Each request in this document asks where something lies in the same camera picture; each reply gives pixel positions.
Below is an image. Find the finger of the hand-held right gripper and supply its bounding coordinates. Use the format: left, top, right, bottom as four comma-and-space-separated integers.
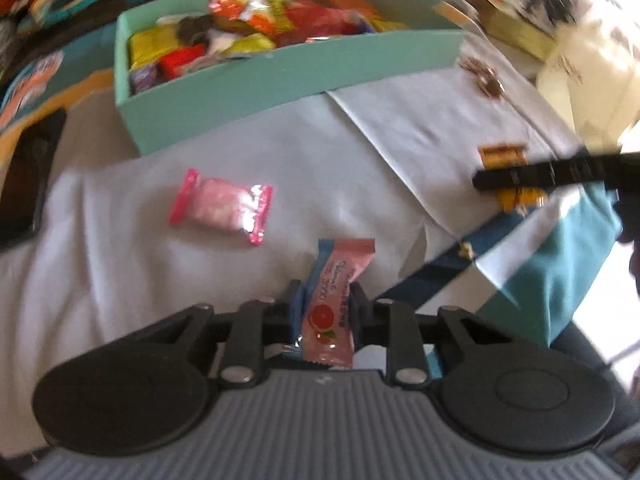
472, 152, 612, 194

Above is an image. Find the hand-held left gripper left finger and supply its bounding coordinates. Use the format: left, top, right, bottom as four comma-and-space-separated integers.
144, 282, 307, 392

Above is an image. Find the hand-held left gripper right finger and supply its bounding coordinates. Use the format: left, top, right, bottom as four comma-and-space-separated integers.
349, 282, 507, 392

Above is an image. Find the pink grapefruit sachet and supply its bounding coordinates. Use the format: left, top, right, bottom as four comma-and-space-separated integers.
281, 237, 377, 372

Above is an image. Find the orange yellow snack bar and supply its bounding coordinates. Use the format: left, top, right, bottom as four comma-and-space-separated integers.
477, 142, 549, 214

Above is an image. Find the mint green cardboard box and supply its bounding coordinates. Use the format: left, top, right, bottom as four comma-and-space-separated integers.
114, 0, 467, 157

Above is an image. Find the brown wrapped candy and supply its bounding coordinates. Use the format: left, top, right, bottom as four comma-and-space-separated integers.
459, 57, 494, 75
475, 74, 507, 99

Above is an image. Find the pink candy packet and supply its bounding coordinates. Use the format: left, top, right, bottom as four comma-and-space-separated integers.
168, 168, 275, 247

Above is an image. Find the yellow cardboard box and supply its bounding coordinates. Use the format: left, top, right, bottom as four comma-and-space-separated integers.
470, 0, 559, 62

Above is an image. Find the pile of mixed snack packets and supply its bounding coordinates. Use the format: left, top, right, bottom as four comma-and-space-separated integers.
127, 0, 410, 96

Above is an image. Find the black phone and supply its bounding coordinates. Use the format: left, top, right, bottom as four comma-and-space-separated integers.
0, 107, 69, 252

